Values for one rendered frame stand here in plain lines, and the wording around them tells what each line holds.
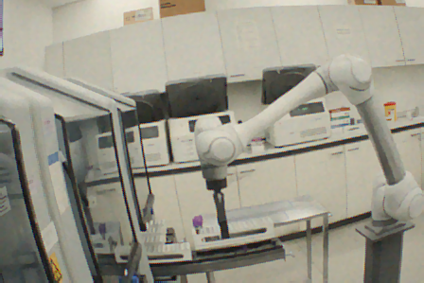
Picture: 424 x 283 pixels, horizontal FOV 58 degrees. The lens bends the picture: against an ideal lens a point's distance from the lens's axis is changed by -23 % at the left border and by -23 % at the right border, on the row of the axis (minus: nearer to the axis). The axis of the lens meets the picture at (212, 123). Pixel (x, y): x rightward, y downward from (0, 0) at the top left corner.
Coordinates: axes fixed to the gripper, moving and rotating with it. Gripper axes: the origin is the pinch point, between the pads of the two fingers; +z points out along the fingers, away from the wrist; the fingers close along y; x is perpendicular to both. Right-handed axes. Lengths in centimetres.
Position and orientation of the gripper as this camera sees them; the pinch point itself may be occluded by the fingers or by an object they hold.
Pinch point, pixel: (223, 229)
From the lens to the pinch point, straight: 174.6
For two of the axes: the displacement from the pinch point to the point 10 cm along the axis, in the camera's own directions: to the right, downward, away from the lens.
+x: -9.9, 1.5, -0.6
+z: 1.4, 9.9, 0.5
